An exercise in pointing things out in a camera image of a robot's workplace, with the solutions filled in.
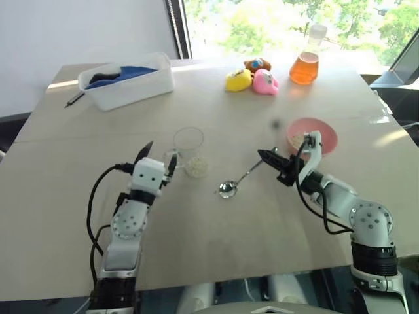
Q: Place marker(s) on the black cloth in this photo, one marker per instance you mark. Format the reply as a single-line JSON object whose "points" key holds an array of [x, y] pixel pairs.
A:
{"points": [[103, 77]]}

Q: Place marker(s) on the grey pen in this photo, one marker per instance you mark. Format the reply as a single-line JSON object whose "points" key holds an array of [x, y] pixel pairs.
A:
{"points": [[74, 99]]}

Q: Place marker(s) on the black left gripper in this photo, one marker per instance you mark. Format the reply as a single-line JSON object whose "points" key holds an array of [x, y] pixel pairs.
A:
{"points": [[166, 180]]}

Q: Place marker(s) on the pink bowl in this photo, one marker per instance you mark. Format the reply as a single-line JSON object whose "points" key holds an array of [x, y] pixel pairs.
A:
{"points": [[327, 134]]}

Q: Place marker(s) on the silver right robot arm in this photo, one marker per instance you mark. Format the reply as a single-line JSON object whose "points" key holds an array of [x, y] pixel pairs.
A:
{"points": [[370, 222]]}

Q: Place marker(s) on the silver metal spoon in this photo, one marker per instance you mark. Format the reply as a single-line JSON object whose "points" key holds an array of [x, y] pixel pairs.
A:
{"points": [[226, 190]]}

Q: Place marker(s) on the blue cloth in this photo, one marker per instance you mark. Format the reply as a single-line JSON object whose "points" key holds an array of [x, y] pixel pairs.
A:
{"points": [[134, 72]]}

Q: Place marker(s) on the white oatmeal flakes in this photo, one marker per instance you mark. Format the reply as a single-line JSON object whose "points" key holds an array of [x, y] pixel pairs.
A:
{"points": [[296, 140], [197, 167]]}

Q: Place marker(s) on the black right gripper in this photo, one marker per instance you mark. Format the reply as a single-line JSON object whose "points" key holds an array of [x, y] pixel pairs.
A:
{"points": [[291, 171]]}

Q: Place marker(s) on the glass flask with orange liquid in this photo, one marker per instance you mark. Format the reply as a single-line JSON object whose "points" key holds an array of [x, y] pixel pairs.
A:
{"points": [[304, 70]]}

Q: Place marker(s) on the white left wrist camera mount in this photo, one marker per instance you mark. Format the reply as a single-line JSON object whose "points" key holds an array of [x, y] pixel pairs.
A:
{"points": [[149, 171]]}

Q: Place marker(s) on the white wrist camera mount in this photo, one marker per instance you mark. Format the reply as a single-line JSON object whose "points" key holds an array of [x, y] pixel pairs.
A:
{"points": [[313, 153], [149, 171]]}

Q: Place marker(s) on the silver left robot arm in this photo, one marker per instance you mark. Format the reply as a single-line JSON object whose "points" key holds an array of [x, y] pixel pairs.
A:
{"points": [[126, 225]]}

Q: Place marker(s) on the grey robot torso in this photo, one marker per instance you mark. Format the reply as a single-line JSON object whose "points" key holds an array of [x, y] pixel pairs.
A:
{"points": [[262, 310]]}

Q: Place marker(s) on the white plastic bin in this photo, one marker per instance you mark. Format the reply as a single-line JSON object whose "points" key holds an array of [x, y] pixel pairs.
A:
{"points": [[131, 88]]}

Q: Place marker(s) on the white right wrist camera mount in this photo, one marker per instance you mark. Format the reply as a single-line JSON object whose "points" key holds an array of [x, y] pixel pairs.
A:
{"points": [[313, 153]]}

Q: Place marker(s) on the brown plush toy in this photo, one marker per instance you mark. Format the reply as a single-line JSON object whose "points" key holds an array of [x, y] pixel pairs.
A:
{"points": [[258, 63]]}

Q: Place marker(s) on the pink plush toy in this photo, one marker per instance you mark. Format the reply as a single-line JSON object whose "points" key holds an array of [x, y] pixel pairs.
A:
{"points": [[265, 81]]}

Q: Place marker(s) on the dark window frame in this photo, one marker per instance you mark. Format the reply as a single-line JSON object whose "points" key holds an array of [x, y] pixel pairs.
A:
{"points": [[179, 26]]}

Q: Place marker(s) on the yellow plush toy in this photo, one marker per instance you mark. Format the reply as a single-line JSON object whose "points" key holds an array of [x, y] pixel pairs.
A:
{"points": [[237, 80]]}

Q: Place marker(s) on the clear glass mug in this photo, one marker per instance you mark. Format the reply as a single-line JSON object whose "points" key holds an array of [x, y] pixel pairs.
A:
{"points": [[188, 140]]}

